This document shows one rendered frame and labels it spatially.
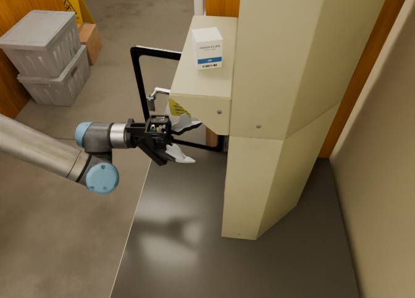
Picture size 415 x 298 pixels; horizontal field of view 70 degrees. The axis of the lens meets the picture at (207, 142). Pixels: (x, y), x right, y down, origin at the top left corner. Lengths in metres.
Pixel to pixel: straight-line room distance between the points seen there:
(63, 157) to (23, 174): 1.93
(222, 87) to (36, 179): 2.18
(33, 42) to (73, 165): 2.11
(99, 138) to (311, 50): 0.60
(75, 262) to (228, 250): 1.32
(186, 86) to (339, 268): 0.73
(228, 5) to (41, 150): 0.58
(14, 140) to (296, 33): 0.60
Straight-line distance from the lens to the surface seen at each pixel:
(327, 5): 0.47
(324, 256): 1.04
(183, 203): 1.06
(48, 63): 2.84
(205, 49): 0.58
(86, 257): 2.12
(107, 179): 0.75
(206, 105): 0.55
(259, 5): 0.45
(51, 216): 2.35
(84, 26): 3.77
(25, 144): 0.76
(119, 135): 0.85
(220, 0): 0.85
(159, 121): 0.82
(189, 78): 0.58
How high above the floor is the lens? 1.85
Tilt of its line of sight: 48 degrees down
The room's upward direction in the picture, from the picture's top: straight up
